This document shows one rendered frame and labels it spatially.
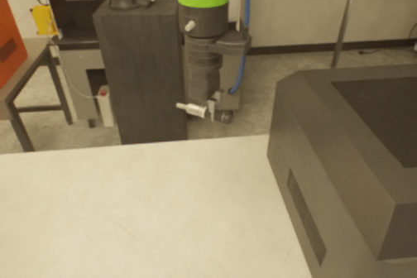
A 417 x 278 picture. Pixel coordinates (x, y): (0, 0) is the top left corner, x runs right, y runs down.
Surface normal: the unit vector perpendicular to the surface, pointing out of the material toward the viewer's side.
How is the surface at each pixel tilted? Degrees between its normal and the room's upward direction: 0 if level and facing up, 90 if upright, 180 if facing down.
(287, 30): 90
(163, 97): 90
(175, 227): 0
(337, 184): 58
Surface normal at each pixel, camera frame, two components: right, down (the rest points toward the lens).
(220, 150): 0.00, -0.82
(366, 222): -0.84, -0.38
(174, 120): 0.02, 0.58
